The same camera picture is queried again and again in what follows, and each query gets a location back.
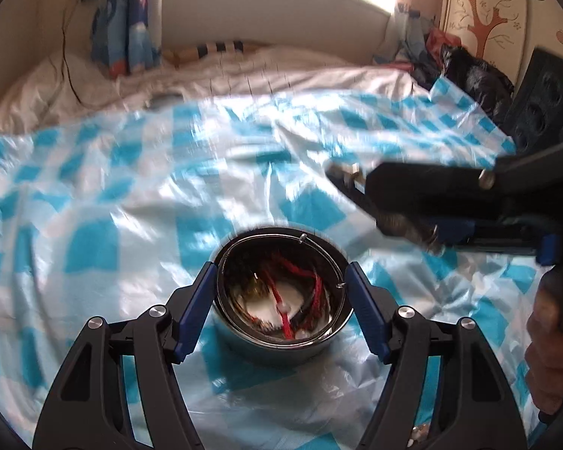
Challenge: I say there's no pile of bracelets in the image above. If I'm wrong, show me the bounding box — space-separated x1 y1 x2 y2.
227 250 331 341

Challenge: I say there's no dark beaded bracelet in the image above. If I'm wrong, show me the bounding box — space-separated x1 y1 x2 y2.
326 162 449 256

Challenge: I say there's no striped pillow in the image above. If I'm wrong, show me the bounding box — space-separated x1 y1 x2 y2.
164 40 273 66

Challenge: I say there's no pile of clothes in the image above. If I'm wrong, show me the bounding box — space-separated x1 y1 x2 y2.
375 2 451 85

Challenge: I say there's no person's right hand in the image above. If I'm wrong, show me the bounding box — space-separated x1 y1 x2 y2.
525 267 563 425

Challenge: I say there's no black cable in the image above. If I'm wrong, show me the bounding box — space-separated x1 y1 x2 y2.
61 0 97 104

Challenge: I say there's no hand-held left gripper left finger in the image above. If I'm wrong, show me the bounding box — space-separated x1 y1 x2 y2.
33 261 218 450

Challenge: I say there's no headboard with tree decal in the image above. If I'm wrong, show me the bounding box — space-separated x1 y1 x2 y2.
438 0 563 90

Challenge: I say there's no round metal tin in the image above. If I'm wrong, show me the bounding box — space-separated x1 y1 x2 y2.
212 227 350 369

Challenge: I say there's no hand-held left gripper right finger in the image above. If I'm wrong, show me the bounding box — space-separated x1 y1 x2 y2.
345 261 528 450

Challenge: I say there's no white quilt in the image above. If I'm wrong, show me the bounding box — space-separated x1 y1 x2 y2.
0 44 432 137

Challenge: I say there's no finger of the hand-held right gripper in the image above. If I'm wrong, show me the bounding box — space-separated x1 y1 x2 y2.
422 218 560 264
363 162 500 219

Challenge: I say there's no blue checkered plastic sheet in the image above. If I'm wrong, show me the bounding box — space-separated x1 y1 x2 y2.
0 77 545 450

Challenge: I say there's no blue cartoon curtain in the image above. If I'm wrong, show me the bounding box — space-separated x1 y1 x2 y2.
91 0 163 78

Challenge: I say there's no black plastic bag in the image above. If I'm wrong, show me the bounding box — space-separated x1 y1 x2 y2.
438 44 517 125

